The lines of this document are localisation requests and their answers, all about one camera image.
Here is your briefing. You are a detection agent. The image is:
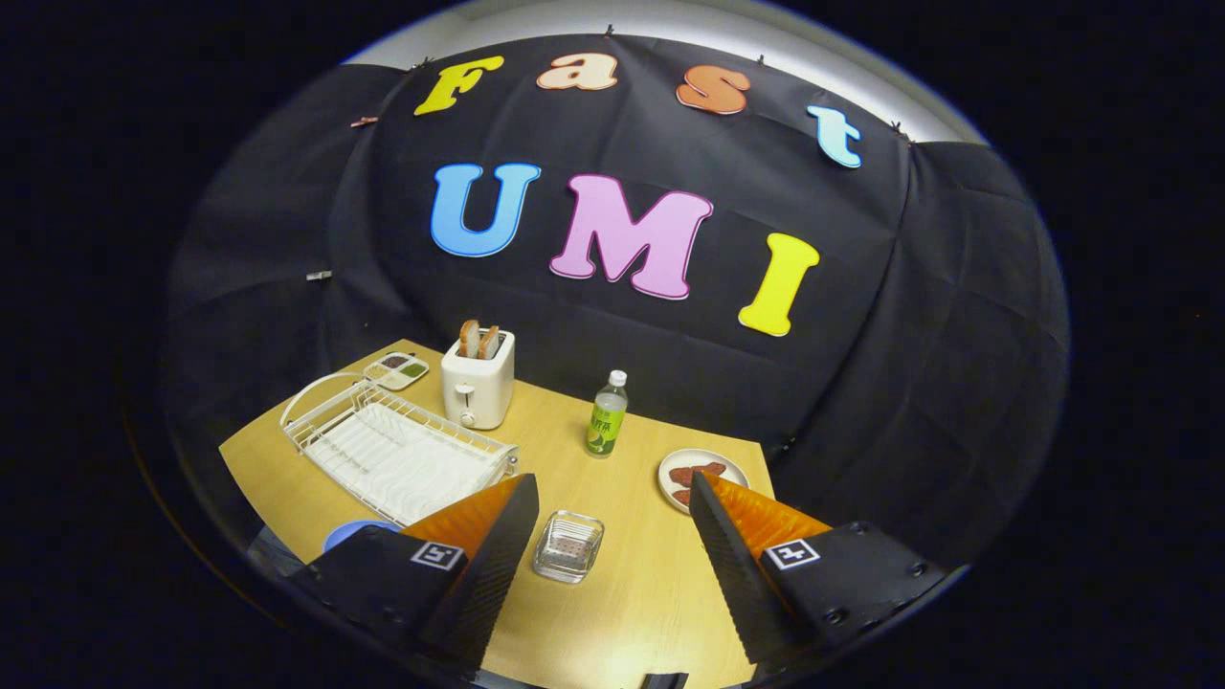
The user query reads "black backdrop cloth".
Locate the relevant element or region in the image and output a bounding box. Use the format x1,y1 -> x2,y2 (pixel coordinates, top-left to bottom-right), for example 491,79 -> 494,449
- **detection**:
163,33 -> 1071,580

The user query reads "white wire dish rack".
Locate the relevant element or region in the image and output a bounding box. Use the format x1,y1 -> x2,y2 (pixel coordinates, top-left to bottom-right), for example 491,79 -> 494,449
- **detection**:
279,371 -> 522,528

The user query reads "white round dish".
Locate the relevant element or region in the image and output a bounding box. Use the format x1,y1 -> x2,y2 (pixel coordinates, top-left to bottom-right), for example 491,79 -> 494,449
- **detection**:
657,448 -> 751,517

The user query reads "white toaster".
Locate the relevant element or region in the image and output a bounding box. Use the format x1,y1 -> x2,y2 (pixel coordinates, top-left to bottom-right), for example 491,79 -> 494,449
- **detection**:
441,329 -> 517,432

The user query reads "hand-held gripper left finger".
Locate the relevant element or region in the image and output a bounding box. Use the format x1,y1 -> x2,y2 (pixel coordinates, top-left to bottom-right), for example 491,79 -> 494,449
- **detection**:
287,473 -> 542,672

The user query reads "metal wire basket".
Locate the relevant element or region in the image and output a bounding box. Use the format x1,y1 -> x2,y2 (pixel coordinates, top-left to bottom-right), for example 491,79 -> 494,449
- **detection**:
532,510 -> 607,586

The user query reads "light blue plate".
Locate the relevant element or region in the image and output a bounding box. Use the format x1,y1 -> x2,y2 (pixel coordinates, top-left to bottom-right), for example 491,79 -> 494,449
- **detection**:
323,520 -> 404,555

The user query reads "white divided condiment tray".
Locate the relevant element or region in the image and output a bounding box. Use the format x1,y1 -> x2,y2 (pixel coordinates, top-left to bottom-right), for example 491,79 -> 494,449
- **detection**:
364,351 -> 432,392

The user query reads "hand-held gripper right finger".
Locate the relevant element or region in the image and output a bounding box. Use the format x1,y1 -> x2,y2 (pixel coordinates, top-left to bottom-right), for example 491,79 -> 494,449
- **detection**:
689,471 -> 948,671

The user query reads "green label drink bottle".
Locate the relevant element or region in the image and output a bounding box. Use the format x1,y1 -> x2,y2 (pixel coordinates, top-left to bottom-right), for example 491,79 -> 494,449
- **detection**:
586,370 -> 631,460

